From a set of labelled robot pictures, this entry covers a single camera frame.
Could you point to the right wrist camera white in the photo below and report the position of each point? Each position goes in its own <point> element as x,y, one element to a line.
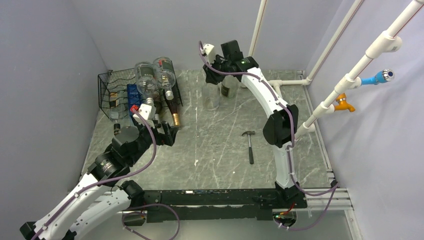
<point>208,51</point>

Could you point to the clear bottle red label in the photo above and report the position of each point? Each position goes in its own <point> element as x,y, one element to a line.
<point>165,75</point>

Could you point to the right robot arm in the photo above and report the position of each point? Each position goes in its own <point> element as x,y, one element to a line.
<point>282,118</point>

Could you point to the black wire wine rack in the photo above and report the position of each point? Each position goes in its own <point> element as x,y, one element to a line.
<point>112,90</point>

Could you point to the orange tap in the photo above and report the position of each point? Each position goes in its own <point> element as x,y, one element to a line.
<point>342,104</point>

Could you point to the white pvc pipe frame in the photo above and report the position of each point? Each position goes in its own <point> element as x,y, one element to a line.
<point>293,35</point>

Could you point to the clear frosted short bottle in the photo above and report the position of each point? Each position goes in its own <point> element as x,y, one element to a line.
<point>210,96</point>

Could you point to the small bottle black cap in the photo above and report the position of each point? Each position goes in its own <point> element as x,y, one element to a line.
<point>115,119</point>

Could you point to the clear bottle green label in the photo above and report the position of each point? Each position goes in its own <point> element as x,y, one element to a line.
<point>146,81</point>

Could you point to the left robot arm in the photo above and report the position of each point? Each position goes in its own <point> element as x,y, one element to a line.
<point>77,214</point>

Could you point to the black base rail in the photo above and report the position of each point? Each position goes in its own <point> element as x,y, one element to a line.
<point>216,204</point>

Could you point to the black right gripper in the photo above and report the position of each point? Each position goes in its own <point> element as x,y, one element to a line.
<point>211,75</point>

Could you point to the blue glass bottle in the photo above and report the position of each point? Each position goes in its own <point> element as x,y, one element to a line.
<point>133,99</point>

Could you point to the dark bottle silver cap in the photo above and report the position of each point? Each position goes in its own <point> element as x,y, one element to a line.
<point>158,108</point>

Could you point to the amber bottle gold foil neck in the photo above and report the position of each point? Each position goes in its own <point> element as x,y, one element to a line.
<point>173,108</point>

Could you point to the blue tap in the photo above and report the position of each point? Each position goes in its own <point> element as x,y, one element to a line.
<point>383,76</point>

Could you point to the clear bottle with dark label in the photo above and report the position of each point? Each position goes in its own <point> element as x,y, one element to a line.
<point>229,86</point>

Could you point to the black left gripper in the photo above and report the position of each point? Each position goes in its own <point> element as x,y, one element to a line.
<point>168,137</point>

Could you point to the black handled hammer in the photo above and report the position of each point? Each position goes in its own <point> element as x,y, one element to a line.
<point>250,149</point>

